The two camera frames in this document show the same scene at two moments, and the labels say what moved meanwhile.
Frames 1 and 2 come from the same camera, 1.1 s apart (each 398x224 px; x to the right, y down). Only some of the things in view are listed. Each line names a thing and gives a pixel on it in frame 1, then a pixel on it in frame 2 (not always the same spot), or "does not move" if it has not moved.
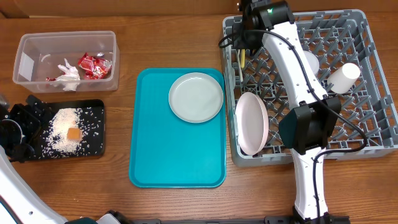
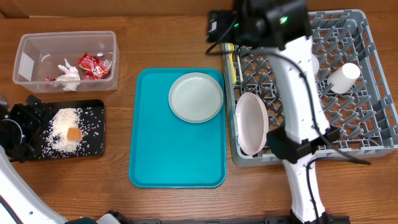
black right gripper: (245, 42) -> (220, 25)
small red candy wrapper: (48, 79) does not move
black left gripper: (33, 122) does not move
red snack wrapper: (95, 67) does not move
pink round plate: (252, 122) does not move
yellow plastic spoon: (243, 58) -> (234, 76)
